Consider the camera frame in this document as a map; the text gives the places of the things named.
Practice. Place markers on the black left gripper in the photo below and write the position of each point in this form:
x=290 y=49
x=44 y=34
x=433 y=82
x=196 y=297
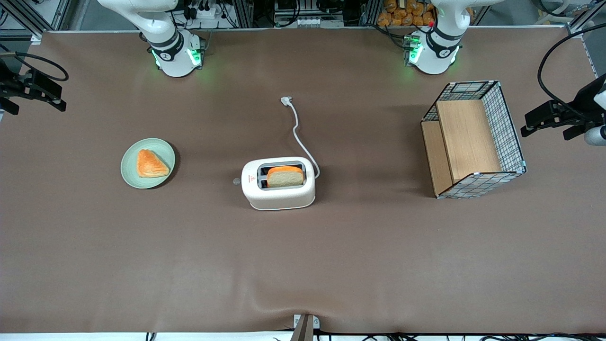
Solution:
x=580 y=103

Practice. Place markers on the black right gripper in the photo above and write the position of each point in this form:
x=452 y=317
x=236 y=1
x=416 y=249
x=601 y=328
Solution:
x=10 y=86

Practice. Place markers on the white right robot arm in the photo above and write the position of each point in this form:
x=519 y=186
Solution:
x=156 y=21

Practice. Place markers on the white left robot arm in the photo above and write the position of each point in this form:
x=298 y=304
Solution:
x=438 y=61

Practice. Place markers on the white two-slot toaster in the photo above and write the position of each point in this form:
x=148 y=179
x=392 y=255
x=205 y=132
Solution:
x=279 y=199

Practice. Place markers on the light wooden shelf insert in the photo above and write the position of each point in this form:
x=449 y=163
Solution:
x=466 y=137

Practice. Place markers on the pale green round plate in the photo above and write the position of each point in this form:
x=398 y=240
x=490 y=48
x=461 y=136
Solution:
x=130 y=170

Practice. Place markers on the orange triangular pastry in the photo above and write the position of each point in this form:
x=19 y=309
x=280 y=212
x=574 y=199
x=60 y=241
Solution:
x=150 y=165

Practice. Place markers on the bag of orange bread rolls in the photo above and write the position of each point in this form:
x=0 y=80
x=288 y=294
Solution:
x=402 y=16

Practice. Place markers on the white power strip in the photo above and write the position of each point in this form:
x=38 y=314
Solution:
x=208 y=13

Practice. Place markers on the bread slice with orange crust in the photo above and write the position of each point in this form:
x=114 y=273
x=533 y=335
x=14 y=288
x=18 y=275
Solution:
x=285 y=179

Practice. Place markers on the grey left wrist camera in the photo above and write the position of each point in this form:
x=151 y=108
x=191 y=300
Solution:
x=595 y=136

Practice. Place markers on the aluminium frame profile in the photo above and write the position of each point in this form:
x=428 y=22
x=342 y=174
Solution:
x=61 y=14
x=244 y=14
x=580 y=21

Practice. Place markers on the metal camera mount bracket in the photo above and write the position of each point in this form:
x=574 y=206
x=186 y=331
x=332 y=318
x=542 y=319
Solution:
x=305 y=331

